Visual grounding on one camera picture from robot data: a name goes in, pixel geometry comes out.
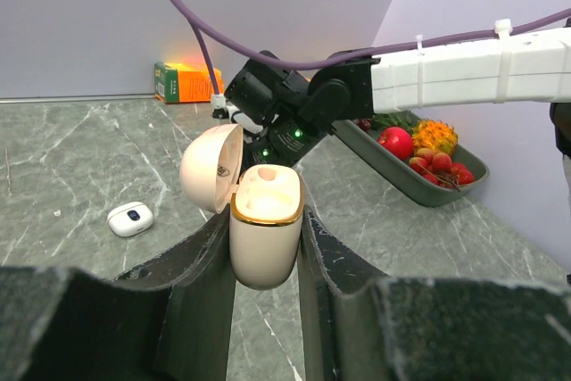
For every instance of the red yellow cherry bunch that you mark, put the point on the red yellow cherry bunch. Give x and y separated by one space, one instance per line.
439 169

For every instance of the orange spiky fruit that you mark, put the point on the orange spiky fruit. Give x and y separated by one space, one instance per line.
435 135

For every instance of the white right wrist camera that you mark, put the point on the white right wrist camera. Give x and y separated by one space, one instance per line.
227 112

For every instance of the green lime with leaves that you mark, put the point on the green lime with leaves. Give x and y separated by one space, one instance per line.
405 120

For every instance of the dark purple grape bunch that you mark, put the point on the dark purple grape bunch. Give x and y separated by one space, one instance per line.
363 124

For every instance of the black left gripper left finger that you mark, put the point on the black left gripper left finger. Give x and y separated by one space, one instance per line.
168 318

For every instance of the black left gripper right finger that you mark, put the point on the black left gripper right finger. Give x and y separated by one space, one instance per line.
360 324

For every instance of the red apple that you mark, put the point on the red apple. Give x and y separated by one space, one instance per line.
397 141

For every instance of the orange box centre back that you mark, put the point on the orange box centre back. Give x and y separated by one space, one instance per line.
182 83

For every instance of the beige earbud charging case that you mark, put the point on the beige earbud charging case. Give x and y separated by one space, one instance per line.
265 204

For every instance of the dark green fruit tray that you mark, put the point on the dark green fruit tray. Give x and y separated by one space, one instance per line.
398 172

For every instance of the white earbud charging case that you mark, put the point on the white earbud charging case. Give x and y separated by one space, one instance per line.
130 219

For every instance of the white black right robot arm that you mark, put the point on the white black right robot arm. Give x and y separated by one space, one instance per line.
509 67

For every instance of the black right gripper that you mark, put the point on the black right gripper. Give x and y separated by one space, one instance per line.
271 97

